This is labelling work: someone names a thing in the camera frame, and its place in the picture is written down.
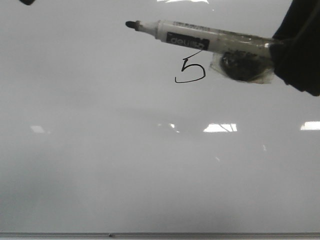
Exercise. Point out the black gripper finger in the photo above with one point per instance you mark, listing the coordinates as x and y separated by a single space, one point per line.
296 56

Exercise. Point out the white black whiteboard marker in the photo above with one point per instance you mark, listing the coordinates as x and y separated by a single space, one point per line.
204 38

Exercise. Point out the white whiteboard with aluminium frame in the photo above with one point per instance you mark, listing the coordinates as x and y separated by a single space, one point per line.
106 129

